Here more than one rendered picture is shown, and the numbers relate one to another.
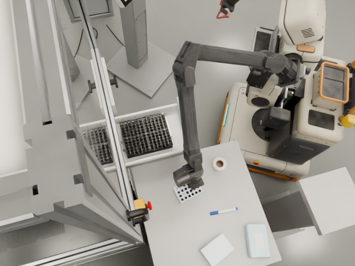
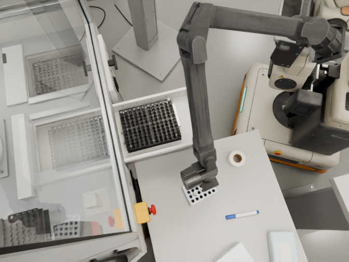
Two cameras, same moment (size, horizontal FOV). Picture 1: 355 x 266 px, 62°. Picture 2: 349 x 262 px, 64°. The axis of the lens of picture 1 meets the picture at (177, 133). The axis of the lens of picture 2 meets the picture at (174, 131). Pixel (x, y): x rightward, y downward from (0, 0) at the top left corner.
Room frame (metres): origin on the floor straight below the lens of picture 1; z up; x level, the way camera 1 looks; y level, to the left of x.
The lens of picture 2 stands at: (0.14, -0.02, 1.96)
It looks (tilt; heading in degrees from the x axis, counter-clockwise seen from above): 71 degrees down; 11
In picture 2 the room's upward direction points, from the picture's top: straight up
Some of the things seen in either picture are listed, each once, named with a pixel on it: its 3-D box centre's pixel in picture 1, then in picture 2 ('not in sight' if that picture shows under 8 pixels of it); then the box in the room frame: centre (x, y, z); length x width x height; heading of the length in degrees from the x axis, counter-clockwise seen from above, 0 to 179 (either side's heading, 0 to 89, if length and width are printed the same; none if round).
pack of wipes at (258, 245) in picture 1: (257, 240); (283, 251); (0.12, -0.46, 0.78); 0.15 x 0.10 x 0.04; 12
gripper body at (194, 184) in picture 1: (194, 176); (206, 174); (0.34, -0.11, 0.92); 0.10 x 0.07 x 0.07; 34
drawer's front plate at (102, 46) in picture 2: (109, 86); (107, 67); (0.74, 0.39, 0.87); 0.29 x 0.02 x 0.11; 26
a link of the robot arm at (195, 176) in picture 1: (195, 172); (207, 172); (0.34, -0.11, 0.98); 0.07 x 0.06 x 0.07; 125
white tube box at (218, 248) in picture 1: (216, 249); (233, 261); (0.05, -0.27, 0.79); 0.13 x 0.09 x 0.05; 135
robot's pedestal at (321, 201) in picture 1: (300, 209); (330, 207); (0.39, -0.85, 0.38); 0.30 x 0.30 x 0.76; 26
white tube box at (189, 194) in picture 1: (187, 190); (199, 190); (0.30, -0.10, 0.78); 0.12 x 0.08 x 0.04; 126
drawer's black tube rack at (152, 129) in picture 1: (146, 135); (150, 126); (0.51, 0.15, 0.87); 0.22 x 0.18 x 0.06; 116
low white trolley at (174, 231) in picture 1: (194, 219); (207, 217); (0.21, -0.19, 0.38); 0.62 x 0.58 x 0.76; 26
